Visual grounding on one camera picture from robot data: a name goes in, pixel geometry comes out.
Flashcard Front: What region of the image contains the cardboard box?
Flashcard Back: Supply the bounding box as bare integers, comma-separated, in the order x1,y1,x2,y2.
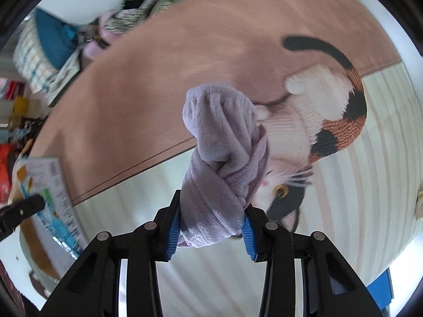
11,156,87,281

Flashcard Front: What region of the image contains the red plastic bag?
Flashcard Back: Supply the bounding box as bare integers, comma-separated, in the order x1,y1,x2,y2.
0,143,15,205

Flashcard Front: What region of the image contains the plaid blue pillow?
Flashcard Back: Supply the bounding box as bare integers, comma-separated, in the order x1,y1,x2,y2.
13,8,81,95

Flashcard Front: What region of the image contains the lilac towel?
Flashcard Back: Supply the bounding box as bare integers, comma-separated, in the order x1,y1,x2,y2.
178,84,270,248

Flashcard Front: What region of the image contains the pink suitcase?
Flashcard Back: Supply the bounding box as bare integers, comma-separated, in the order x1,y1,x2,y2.
82,10,120,61

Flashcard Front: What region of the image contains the patterned tote bag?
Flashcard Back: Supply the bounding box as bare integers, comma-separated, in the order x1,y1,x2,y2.
104,0,175,35

